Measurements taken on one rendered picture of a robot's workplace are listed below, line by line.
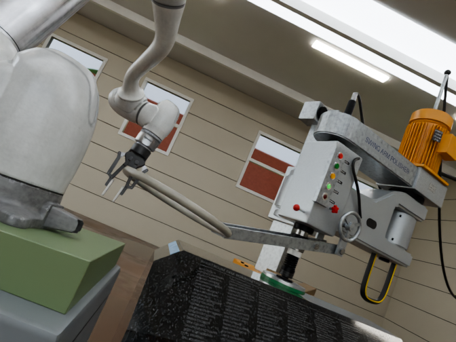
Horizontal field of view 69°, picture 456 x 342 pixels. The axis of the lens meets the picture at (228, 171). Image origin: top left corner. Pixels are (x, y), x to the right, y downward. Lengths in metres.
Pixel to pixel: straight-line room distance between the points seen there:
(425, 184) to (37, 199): 1.96
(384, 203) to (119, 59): 7.13
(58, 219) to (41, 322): 0.19
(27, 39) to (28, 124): 0.29
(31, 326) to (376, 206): 1.69
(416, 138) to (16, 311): 2.15
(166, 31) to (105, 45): 7.36
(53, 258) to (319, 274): 7.99
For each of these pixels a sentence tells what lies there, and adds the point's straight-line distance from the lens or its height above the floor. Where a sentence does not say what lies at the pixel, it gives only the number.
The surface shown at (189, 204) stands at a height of 0.99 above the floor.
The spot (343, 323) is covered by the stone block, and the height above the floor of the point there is 0.80.
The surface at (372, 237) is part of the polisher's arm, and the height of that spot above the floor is 1.22.
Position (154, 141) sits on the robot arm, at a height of 1.16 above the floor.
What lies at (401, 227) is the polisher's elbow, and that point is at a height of 1.35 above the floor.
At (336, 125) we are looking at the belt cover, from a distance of 1.70.
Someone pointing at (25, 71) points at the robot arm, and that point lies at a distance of 0.60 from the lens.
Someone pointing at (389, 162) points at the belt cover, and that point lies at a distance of 1.94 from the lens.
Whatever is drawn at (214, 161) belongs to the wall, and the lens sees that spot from 7.59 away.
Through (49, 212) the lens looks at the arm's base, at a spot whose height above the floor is 0.88.
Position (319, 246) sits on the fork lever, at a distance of 1.70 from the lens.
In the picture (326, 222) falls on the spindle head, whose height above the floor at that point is 1.17.
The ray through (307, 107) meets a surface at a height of 2.02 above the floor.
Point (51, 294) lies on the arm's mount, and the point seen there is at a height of 0.82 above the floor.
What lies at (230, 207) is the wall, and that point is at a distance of 7.58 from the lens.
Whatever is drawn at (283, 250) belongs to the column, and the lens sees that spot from 2.33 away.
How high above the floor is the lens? 0.97
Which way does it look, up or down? 9 degrees up
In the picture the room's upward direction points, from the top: 23 degrees clockwise
